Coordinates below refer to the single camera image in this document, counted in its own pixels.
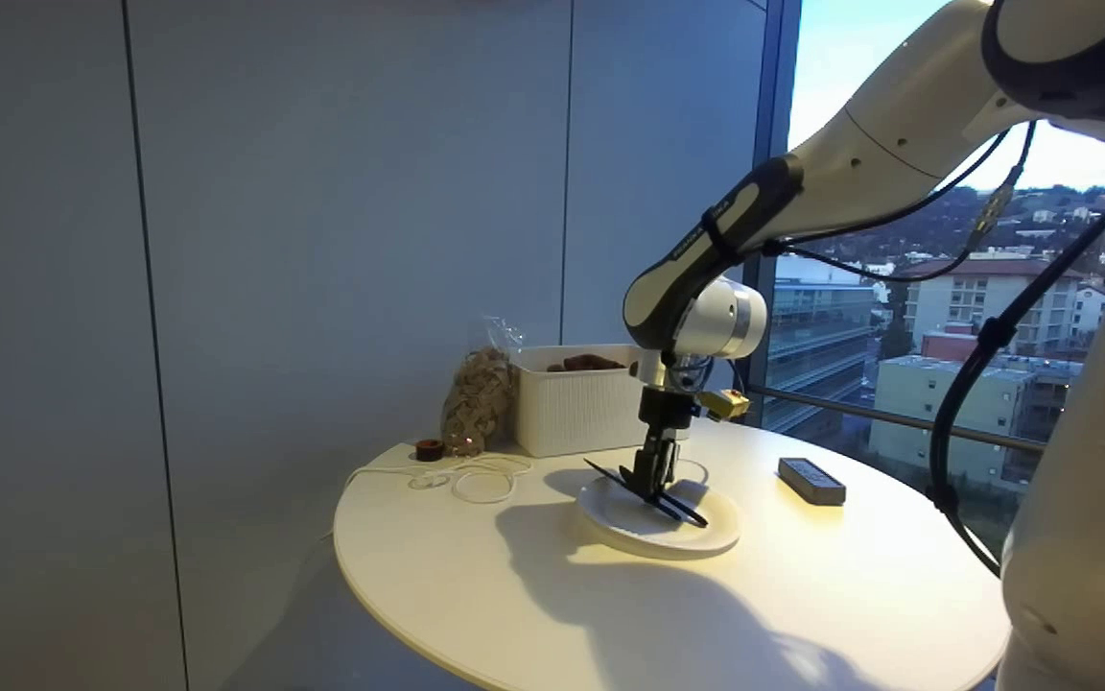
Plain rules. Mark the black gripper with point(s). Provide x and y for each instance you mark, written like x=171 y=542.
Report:
x=666 y=412

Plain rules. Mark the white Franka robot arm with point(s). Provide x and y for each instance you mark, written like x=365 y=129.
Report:
x=883 y=136

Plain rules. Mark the white paper plate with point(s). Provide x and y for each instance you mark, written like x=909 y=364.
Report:
x=693 y=536

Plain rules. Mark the white open box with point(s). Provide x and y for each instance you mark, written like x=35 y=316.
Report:
x=572 y=409

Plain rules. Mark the brown snacks in box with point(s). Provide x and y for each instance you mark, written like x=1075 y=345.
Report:
x=589 y=363

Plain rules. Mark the black rectangular block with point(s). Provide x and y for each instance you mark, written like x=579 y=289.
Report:
x=810 y=479

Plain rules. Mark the large clear round lid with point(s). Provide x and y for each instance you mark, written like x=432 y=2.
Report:
x=487 y=479

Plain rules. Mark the clear bag of brown granola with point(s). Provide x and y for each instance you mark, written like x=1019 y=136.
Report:
x=480 y=403

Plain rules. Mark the window railing bar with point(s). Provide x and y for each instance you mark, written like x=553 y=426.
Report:
x=863 y=412

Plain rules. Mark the small clear round lid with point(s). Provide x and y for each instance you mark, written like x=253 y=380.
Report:
x=432 y=479

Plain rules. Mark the small dark cup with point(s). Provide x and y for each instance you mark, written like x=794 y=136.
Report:
x=432 y=449

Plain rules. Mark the pale flat-roof building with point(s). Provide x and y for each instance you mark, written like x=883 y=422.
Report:
x=950 y=396

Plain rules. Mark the beige building with red roof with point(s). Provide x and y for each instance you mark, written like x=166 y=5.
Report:
x=1026 y=308

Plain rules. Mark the yellowish wrist camera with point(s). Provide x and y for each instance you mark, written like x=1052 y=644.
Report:
x=725 y=403

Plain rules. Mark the blue window frame post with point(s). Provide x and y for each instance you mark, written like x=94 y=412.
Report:
x=778 y=76

